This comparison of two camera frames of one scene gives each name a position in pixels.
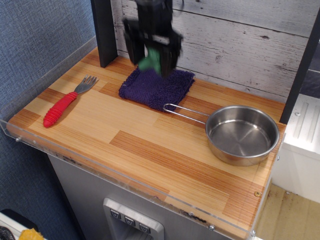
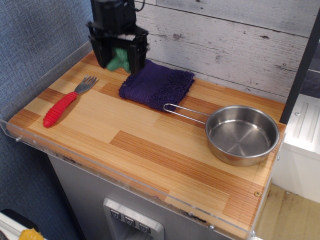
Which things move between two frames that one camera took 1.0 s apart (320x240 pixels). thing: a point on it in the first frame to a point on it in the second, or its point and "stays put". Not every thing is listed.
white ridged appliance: x=297 y=169 stays put
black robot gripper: x=155 y=17 to x=116 y=24
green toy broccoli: x=152 y=60 to x=120 y=61
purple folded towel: x=150 y=87 stays put
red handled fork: x=55 y=111 stays put
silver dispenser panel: x=124 y=223 stays put
